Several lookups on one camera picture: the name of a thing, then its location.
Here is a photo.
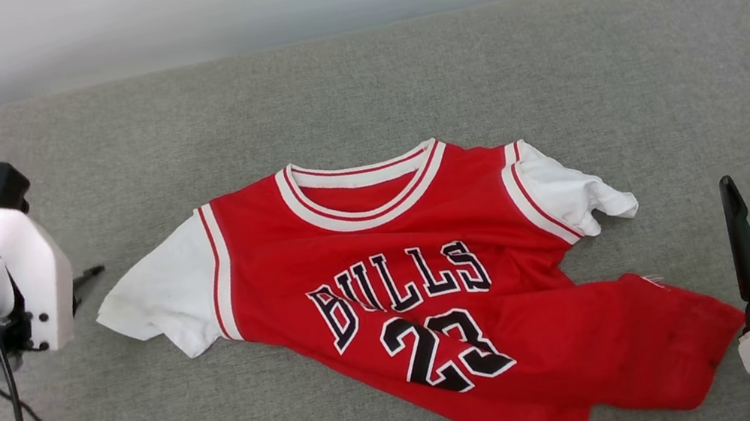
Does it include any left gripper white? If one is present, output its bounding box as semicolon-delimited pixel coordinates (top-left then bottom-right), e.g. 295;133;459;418
0;180;117;361

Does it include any red Bulls 23 jersey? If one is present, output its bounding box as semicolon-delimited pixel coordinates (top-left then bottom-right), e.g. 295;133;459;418
76;92;750;421

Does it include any grey fabric sofa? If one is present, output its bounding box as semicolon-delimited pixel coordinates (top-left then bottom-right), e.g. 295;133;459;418
0;0;750;421

